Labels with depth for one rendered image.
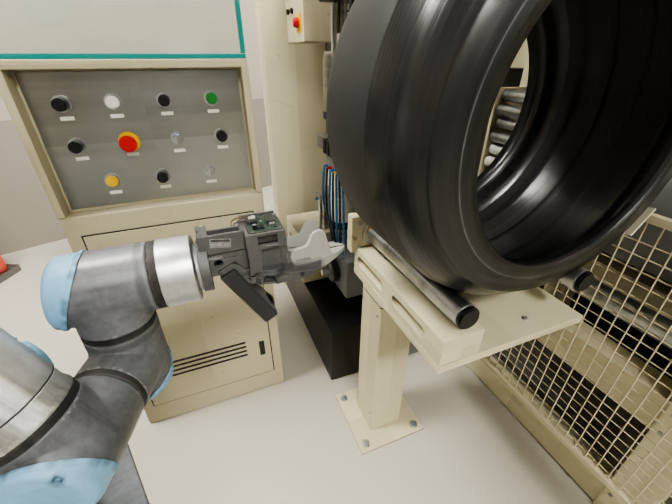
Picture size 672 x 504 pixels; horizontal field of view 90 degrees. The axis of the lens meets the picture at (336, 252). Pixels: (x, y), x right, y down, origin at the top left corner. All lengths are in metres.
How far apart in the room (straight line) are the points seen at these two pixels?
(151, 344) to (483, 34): 0.53
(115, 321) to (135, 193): 0.71
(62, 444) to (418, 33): 0.53
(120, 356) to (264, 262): 0.21
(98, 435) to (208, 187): 0.82
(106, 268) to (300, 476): 1.12
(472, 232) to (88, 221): 0.99
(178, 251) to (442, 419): 1.33
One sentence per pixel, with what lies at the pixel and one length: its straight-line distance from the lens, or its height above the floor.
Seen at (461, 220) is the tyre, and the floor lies 1.10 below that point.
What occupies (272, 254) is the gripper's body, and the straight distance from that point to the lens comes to 0.48.
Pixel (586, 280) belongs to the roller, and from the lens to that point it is 0.81.
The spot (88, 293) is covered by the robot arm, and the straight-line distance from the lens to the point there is 0.48.
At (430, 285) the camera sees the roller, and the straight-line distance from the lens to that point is 0.65.
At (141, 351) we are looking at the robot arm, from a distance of 0.53.
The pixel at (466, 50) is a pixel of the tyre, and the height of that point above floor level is 1.28.
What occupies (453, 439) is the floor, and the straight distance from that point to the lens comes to 1.56.
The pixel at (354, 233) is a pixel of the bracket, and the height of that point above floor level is 0.91.
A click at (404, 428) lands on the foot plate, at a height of 0.01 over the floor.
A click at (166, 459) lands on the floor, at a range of 1.58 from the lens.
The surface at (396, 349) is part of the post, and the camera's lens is 1.20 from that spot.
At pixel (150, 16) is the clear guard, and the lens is 1.07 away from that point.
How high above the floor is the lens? 1.28
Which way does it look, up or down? 30 degrees down
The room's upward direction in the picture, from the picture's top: straight up
